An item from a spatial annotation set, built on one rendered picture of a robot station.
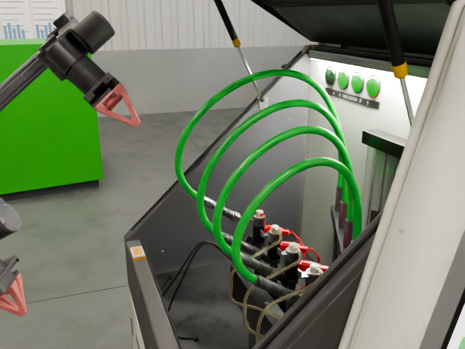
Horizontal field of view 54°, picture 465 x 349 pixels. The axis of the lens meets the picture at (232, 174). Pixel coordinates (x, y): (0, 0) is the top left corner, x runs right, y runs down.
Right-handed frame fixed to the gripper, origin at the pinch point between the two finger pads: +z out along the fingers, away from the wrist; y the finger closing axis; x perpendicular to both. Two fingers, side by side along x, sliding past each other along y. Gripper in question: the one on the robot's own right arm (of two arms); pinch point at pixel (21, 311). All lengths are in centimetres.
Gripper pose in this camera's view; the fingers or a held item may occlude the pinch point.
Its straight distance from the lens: 99.7
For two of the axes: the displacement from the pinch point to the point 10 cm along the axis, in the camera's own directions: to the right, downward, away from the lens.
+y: -0.6, -3.3, 9.4
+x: -8.9, 4.5, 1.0
